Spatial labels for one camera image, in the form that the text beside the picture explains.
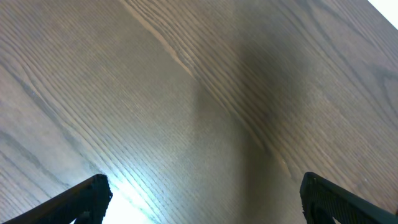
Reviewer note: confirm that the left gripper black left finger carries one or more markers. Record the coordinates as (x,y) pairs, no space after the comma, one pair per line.
(86,202)

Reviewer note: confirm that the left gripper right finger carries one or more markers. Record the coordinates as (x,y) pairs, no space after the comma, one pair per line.
(325,202)

